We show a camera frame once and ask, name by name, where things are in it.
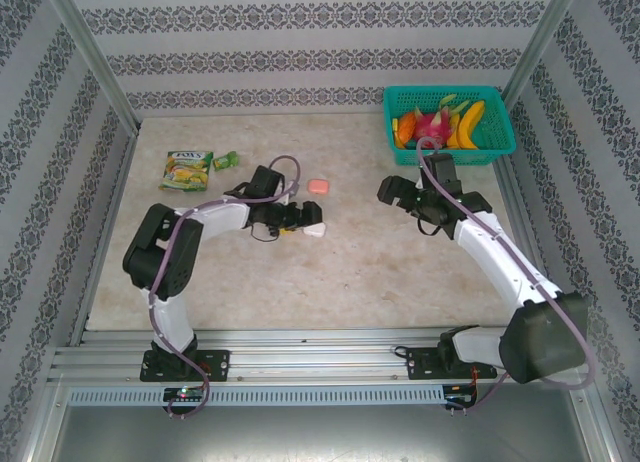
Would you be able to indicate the white earbud charging case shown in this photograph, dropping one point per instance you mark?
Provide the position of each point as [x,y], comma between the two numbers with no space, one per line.
[315,231]

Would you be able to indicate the pink earbud charging case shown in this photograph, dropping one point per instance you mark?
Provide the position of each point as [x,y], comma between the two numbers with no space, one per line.
[318,187]

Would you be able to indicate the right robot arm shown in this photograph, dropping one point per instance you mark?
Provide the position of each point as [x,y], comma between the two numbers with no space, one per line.
[500,267]

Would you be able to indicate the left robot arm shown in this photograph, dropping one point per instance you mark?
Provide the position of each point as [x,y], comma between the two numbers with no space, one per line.
[220,219]

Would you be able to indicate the yellow fruit slice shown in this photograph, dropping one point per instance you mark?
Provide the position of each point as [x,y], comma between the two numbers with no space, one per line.
[394,129]

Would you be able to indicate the orange mango fruit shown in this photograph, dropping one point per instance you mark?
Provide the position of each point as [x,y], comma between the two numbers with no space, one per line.
[406,127]

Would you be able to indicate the pink dragon fruit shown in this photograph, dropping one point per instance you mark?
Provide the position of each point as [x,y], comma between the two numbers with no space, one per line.
[430,129]

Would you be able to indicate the small green candy packet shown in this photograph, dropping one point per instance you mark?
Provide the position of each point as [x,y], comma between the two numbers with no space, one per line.
[226,161]

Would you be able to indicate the teal plastic basket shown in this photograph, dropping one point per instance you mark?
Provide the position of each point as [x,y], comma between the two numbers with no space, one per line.
[495,157]

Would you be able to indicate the yellow banana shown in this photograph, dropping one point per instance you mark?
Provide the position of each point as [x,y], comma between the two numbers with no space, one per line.
[470,127]

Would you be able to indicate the green Fox's candy bag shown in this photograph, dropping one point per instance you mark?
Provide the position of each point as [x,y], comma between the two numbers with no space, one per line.
[185,174]

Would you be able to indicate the grey metal sheet panel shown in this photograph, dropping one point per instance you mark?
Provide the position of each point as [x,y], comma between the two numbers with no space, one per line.
[320,432]

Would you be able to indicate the aluminium side rail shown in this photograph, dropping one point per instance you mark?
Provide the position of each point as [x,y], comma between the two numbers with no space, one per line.
[121,182]
[517,207]

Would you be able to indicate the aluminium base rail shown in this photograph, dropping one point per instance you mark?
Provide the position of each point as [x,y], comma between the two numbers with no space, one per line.
[320,354]

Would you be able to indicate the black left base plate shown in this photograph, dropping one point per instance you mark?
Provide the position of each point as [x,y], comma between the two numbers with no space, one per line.
[220,364]

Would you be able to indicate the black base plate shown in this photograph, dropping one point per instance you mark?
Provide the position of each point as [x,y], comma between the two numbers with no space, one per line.
[220,364]
[417,364]

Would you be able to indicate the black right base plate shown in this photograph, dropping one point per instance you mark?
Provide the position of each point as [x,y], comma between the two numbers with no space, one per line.
[417,364]

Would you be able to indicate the aluminium frame post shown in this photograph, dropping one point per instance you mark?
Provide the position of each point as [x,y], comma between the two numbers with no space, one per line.
[542,42]
[90,52]

